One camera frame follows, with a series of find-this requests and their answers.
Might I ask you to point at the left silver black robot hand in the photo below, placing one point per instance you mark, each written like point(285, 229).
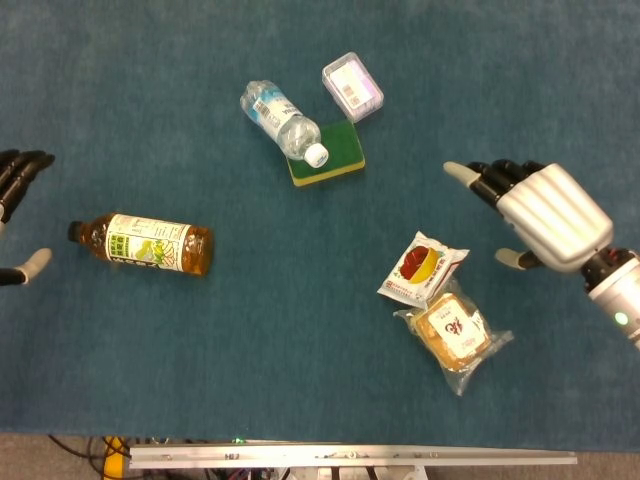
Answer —
point(20, 170)

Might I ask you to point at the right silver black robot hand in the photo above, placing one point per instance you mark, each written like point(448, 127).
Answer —
point(555, 215)

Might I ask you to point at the white snack packet red print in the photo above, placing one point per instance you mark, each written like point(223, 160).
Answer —
point(420, 265)

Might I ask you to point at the brown tea bottle green label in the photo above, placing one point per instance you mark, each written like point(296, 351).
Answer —
point(145, 245)

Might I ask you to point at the bread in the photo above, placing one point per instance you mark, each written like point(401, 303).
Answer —
point(450, 335)

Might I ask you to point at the green yellow sponge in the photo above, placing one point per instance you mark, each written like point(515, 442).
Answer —
point(342, 155)

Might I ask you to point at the clear water bottle white cap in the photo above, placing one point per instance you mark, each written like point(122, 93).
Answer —
point(285, 125)

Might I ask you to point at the clear plastic box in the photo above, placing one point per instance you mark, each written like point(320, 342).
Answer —
point(352, 87)

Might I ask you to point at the blue felt table cloth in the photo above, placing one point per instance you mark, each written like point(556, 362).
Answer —
point(300, 350)

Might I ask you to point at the aluminium rail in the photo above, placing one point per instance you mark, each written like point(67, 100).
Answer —
point(350, 456)

